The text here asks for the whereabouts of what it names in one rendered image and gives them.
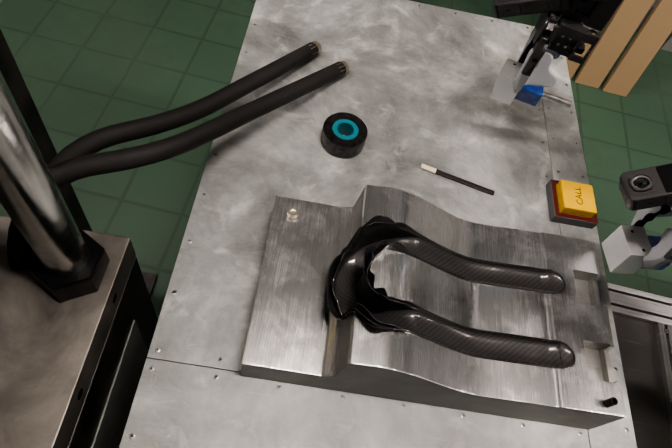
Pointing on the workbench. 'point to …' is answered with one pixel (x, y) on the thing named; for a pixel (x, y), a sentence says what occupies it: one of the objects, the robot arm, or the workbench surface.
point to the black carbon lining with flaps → (358, 254)
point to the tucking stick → (457, 179)
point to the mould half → (364, 346)
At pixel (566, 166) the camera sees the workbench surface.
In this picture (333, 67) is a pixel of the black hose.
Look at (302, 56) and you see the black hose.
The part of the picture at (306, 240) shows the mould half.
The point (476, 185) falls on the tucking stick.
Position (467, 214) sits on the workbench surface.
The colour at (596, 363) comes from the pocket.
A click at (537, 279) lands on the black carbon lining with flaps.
